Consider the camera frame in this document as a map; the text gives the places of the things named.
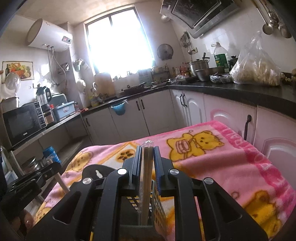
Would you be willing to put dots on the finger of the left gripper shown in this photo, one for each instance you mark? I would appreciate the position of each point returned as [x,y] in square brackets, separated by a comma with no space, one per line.
[50,170]

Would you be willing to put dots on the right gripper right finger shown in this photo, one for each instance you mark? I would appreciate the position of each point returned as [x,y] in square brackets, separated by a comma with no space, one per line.
[203,209]

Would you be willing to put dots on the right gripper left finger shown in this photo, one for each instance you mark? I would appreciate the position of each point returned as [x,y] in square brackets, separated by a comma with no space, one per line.
[65,222]

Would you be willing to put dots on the chopsticks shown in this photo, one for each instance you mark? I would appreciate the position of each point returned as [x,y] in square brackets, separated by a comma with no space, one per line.
[145,181]

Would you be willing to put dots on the blue cup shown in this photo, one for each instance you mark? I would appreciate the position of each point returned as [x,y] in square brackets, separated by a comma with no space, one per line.
[50,155]

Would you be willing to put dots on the steel pot on shelf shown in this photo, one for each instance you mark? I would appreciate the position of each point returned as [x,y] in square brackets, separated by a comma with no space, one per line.
[31,165]

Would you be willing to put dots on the black microwave oven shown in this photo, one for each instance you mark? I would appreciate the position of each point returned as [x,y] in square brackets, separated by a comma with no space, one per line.
[20,123]

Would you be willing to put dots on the grey blue storage box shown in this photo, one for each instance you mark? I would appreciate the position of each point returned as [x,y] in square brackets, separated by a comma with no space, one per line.
[63,111]

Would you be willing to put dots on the dark green utensil basket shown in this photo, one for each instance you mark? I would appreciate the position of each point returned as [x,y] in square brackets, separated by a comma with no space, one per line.
[127,217]

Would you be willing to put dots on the pink cartoon bear blanket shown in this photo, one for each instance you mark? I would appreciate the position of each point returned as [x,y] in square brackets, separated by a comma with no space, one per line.
[204,150]

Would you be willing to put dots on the blender with black base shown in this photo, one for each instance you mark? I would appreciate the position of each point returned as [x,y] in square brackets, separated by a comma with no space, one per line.
[44,96]

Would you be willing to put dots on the blue hanging bowl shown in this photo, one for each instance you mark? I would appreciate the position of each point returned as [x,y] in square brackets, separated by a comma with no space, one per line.
[119,108]

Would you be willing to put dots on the white desk fan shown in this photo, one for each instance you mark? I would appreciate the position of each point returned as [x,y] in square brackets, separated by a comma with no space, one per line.
[10,86]

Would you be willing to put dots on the white water heater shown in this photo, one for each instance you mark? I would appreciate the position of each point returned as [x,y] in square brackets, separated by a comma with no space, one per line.
[43,34]

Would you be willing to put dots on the steel cooking pot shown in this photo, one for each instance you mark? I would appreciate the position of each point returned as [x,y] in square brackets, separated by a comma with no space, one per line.
[199,64]

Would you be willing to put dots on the clear plastic food bag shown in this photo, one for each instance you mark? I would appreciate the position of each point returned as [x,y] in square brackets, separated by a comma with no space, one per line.
[255,66]

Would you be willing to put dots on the oil bottle green label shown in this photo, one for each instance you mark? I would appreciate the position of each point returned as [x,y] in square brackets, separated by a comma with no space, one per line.
[221,56]

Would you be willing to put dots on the hanging steel ladle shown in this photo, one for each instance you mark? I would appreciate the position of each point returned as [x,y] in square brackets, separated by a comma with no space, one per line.
[266,28]

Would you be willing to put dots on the black range hood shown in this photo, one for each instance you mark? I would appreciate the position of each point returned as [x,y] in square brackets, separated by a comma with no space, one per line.
[198,16]

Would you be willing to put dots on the fruit picture on wall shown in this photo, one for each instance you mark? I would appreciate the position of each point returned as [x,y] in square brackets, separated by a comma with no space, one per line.
[24,69]

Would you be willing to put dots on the round wall fan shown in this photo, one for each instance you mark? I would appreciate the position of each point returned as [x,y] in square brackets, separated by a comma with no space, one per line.
[165,52]

